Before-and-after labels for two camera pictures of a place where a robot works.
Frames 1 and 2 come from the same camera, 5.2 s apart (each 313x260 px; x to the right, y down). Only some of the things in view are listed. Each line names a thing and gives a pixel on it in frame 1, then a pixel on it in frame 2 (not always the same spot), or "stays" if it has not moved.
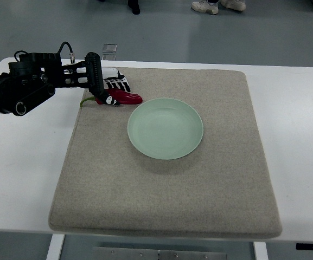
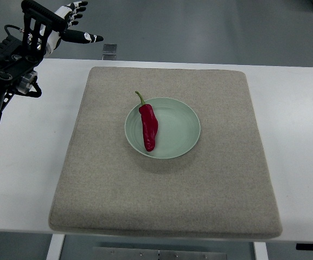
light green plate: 165,128 stays
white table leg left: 55,249 stays
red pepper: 121,96 -> 150,124
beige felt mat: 223,188 stays
